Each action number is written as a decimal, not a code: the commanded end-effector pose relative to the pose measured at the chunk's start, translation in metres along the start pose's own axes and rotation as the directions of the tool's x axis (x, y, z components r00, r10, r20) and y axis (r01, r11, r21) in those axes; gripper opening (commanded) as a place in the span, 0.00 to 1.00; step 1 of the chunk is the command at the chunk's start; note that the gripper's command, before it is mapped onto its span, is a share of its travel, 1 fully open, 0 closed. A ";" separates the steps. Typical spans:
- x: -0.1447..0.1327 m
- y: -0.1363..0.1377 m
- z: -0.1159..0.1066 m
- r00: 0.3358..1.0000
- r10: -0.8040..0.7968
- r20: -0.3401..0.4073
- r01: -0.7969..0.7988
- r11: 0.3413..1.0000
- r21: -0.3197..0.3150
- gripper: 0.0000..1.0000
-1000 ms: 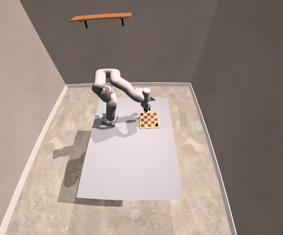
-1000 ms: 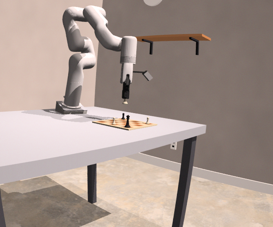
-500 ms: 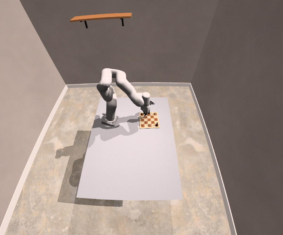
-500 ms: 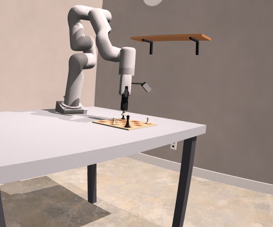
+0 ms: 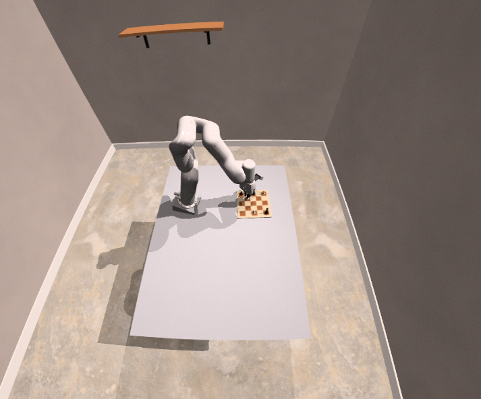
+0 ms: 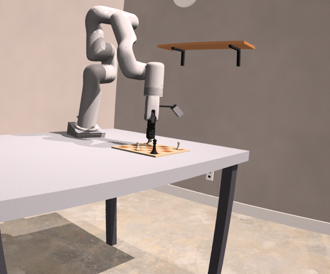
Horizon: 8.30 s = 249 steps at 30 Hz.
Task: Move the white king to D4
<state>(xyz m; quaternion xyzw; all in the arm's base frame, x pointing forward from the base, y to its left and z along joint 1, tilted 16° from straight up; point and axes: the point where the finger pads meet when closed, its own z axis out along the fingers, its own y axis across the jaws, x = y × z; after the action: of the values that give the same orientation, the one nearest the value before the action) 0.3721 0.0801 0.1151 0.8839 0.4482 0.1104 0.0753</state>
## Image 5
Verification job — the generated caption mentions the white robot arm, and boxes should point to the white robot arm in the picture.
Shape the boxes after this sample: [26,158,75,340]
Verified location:
[169,116,264,208]

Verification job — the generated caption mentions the chessboard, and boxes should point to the chessboard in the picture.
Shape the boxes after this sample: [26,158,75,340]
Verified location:
[237,190,272,218]

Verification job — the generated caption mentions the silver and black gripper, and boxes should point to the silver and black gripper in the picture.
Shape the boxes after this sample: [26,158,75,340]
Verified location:
[239,180,256,198]

